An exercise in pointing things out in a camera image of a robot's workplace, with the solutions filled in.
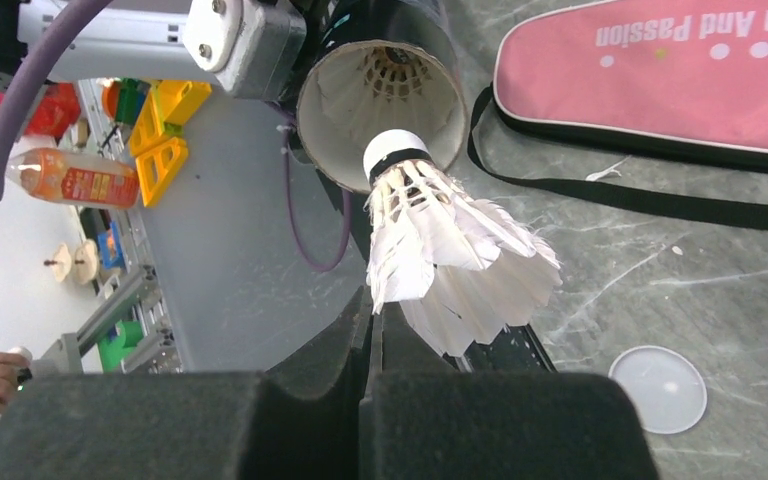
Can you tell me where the yellow plastic toy frame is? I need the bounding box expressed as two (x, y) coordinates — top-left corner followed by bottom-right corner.
(128, 80), (212, 208)

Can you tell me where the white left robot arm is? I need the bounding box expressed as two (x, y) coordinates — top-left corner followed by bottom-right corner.
(48, 3), (203, 82)

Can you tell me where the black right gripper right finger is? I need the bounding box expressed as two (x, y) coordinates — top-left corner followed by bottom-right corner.
(360, 305), (659, 479)

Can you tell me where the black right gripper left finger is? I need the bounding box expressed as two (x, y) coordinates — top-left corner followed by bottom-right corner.
(0, 288), (371, 479)

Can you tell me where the black shuttlecock tube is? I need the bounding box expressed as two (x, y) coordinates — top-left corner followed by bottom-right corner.
(296, 1), (469, 193)

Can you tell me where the orange drink bottle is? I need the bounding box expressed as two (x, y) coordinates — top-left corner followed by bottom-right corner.
(6, 147), (139, 209)

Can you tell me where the pink racket bag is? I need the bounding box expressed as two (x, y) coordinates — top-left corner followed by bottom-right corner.
(466, 0), (768, 238)

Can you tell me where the white feather shuttlecock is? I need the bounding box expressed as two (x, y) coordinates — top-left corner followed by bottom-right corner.
(362, 129), (564, 359)
(317, 47), (455, 143)

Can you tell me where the translucent tube lid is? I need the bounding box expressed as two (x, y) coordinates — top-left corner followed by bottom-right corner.
(608, 345), (708, 435)

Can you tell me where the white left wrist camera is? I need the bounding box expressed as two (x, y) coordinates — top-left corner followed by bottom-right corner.
(183, 0), (307, 101)

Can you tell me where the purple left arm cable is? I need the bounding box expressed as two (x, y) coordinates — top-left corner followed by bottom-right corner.
(0, 0), (353, 274)

